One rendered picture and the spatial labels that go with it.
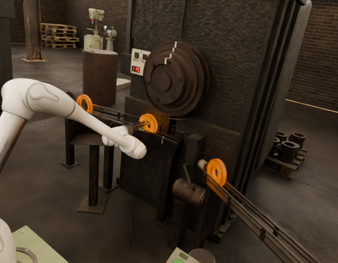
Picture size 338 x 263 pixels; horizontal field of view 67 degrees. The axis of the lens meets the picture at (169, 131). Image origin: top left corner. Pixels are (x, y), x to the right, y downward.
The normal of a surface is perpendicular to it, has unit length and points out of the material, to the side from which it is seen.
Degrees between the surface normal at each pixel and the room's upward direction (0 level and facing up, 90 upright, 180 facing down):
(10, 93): 58
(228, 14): 90
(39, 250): 4
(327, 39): 90
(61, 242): 0
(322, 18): 90
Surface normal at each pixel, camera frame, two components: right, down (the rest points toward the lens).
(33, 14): 0.81, 0.32
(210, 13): -0.57, 0.25
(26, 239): 0.06, -0.92
